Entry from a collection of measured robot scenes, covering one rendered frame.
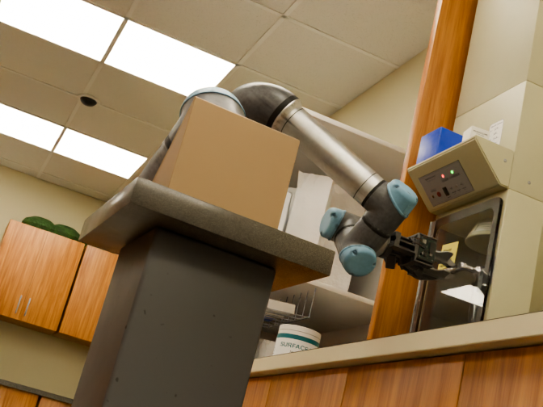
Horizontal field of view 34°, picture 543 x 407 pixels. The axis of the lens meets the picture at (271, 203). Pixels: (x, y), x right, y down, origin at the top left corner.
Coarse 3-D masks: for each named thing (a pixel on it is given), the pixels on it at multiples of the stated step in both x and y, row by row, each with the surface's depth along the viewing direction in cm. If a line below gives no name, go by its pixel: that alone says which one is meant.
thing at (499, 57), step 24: (480, 0) 262; (504, 0) 248; (528, 0) 235; (480, 24) 256; (504, 24) 243; (528, 24) 230; (480, 48) 251; (504, 48) 238; (528, 48) 226; (480, 72) 246; (504, 72) 233; (528, 72) 223; (480, 96) 241
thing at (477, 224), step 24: (456, 216) 228; (480, 216) 217; (456, 240) 224; (480, 240) 214; (432, 264) 231; (456, 264) 220; (480, 264) 210; (432, 288) 227; (456, 288) 216; (480, 288) 206; (432, 312) 223; (456, 312) 212; (480, 312) 203
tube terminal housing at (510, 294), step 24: (504, 96) 229; (528, 96) 221; (456, 120) 249; (480, 120) 237; (504, 120) 225; (528, 120) 219; (504, 144) 221; (528, 144) 218; (528, 168) 216; (504, 192) 213; (528, 192) 214; (504, 216) 210; (528, 216) 213; (504, 240) 208; (528, 240) 211; (504, 264) 207; (528, 264) 209; (504, 288) 205; (528, 288) 208; (504, 312) 204; (528, 312) 206
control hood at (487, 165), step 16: (464, 144) 216; (480, 144) 212; (496, 144) 214; (432, 160) 229; (448, 160) 224; (464, 160) 219; (480, 160) 214; (496, 160) 213; (416, 176) 238; (480, 176) 216; (496, 176) 212; (480, 192) 219; (432, 208) 238; (448, 208) 234
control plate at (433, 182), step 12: (444, 168) 226; (456, 168) 222; (420, 180) 237; (432, 180) 232; (444, 180) 228; (456, 180) 224; (468, 180) 220; (432, 192) 235; (456, 192) 226; (468, 192) 222; (432, 204) 237
